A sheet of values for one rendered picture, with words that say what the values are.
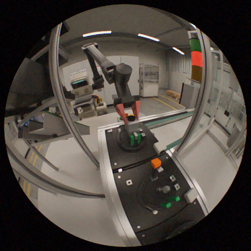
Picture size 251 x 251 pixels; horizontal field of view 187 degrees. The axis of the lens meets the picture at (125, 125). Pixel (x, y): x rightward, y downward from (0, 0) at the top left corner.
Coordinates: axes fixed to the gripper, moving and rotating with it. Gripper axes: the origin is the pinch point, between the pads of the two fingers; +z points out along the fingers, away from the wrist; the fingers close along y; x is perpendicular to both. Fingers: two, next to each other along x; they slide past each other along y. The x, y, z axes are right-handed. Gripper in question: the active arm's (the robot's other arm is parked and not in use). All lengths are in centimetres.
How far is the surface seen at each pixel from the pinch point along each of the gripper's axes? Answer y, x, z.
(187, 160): 29.1, -1.9, 31.1
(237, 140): 77, -38, 38
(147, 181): -2.4, -9.5, 20.2
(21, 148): -406, 111, -14
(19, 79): -23.4, -24.6, -9.3
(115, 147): -8.5, 5.7, 9.0
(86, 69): -60, 171, -256
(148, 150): 4.4, 0.5, 13.9
